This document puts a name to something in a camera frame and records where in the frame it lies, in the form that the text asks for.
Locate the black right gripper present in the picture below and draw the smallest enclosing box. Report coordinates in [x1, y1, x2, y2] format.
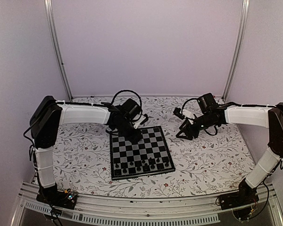
[176, 113, 216, 141]

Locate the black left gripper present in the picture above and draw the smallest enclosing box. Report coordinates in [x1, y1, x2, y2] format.
[115, 120, 142, 144]

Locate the black and grey chessboard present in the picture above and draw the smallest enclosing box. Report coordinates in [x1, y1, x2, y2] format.
[109, 126, 175, 181]

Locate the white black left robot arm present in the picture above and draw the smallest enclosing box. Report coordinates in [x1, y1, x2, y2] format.
[28, 96, 149, 204]

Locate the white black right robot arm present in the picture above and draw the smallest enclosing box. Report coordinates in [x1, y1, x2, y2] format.
[173, 93, 283, 205]

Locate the floral patterned table mat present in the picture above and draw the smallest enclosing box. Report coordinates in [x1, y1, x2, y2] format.
[34, 95, 259, 198]

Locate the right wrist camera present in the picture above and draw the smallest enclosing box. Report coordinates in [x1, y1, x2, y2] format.
[173, 107, 196, 120]

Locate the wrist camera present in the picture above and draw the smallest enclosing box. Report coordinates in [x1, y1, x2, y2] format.
[133, 114, 149, 129]
[173, 107, 196, 120]

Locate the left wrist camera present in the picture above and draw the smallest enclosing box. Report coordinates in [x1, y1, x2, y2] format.
[133, 114, 149, 129]

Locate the front aluminium frame rail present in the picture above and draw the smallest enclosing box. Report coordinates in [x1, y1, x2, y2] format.
[11, 182, 283, 226]

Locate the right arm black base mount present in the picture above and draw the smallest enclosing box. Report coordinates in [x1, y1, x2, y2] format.
[217, 179, 259, 221]

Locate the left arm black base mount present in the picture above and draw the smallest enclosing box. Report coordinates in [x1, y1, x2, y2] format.
[36, 184, 78, 210]

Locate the left rear aluminium frame post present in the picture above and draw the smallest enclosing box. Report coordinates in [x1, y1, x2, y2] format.
[44, 0, 73, 100]

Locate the aluminium frame post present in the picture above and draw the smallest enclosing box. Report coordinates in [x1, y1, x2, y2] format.
[44, 0, 73, 100]
[222, 0, 250, 100]

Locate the right rear aluminium frame post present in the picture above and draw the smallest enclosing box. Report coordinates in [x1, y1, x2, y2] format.
[222, 0, 250, 100]

